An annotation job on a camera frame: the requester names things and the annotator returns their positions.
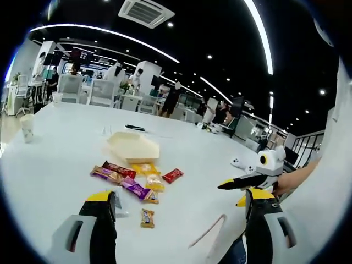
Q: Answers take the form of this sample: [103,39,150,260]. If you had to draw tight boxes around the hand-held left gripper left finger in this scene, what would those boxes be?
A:
[45,190,118,264]

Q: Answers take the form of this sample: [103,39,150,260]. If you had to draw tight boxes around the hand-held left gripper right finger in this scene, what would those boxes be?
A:
[235,188,306,264]

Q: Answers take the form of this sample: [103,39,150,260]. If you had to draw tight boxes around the beige takeaway food container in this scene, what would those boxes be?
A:
[102,131,161,166]

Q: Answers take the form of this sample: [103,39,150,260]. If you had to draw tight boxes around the white game controller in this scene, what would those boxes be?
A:
[230,156,255,174]

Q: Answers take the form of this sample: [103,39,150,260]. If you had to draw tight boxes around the person's blue trousers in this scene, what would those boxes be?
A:
[219,235,248,264]

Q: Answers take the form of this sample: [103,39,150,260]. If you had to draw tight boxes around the clear plastic packet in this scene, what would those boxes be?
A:
[113,186,130,218]

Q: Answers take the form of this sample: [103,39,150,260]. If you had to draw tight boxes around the small gold snack packet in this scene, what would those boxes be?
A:
[140,208,156,229]

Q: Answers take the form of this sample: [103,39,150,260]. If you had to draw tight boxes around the person's white shirt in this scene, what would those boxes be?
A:
[279,56,352,264]

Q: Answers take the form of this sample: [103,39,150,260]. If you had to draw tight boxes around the brown purple snack packet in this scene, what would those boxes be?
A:
[90,165,125,184]

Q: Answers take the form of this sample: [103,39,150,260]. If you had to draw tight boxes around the small orange snack packet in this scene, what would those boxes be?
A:
[145,191,160,205]

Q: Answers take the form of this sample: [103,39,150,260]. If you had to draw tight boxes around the black monitor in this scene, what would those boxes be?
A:
[230,96,245,119]

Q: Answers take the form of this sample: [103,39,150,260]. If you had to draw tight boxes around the dark red snack packet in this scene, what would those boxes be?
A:
[102,160,137,179]

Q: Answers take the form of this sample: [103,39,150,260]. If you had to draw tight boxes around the yellow bread packet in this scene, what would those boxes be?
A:
[145,174,166,193]

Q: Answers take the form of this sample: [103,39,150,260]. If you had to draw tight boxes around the yellow flat snack packet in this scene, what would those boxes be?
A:
[131,162,161,177]

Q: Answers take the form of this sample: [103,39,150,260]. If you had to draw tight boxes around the white mesh office chair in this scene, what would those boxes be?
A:
[88,79,117,108]
[15,74,30,117]
[138,94,158,115]
[57,74,84,104]

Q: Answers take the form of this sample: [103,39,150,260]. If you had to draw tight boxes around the white paper cup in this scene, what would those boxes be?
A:
[19,114,35,144]

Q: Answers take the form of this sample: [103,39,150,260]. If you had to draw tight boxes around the ceiling air conditioner vent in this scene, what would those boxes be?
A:
[118,0,175,30]

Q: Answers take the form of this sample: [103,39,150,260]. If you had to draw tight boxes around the dark wall screen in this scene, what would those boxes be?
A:
[68,47,92,67]

